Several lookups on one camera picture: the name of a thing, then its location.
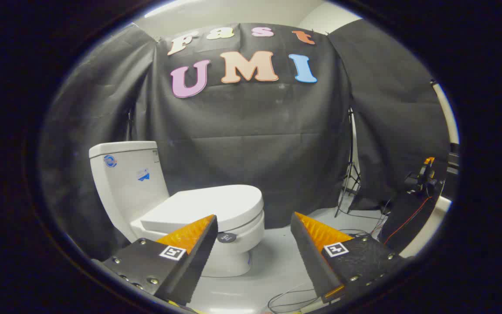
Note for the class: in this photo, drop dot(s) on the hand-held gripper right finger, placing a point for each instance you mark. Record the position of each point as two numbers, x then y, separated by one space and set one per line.
310 261

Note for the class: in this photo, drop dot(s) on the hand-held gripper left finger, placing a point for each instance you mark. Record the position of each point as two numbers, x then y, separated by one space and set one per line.
196 261

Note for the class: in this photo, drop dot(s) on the black pull tab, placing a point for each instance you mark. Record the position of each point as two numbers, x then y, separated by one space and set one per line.
226 237

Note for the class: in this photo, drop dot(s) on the white toilet lid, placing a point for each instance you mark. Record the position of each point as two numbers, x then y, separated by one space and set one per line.
216 205

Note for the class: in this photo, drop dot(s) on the white toilet seat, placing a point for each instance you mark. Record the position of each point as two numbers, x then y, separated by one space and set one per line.
255 224

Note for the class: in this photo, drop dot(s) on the white toilet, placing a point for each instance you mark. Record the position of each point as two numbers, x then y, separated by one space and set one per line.
124 187

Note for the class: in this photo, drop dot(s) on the black light stand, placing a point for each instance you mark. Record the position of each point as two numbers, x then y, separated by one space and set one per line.
351 174

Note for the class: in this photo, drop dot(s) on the black covered table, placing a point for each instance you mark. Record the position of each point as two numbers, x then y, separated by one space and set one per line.
408 218

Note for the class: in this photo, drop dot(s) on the orange black gripper device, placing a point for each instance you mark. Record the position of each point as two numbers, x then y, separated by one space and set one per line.
423 179

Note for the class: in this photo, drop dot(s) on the black backdrop cloth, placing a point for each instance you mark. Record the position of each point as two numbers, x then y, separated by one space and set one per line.
255 131

